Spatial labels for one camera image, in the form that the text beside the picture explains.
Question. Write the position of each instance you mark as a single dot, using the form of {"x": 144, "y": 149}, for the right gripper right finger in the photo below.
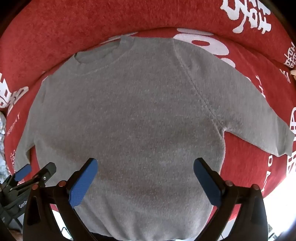
{"x": 251, "y": 221}

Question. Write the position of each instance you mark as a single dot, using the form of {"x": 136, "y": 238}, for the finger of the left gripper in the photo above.
{"x": 22, "y": 173}
{"x": 43, "y": 175}

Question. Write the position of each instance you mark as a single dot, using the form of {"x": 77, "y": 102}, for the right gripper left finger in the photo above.
{"x": 39, "y": 222}

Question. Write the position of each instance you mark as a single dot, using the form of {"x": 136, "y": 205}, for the grey knit sweater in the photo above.
{"x": 145, "y": 109}

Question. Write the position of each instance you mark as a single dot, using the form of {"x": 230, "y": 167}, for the red seat cushion white print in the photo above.
{"x": 265, "y": 58}

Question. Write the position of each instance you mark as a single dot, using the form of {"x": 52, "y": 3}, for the red back cushion white print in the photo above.
{"x": 112, "y": 18}

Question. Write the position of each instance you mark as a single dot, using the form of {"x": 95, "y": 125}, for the orange fabric item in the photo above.
{"x": 293, "y": 73}

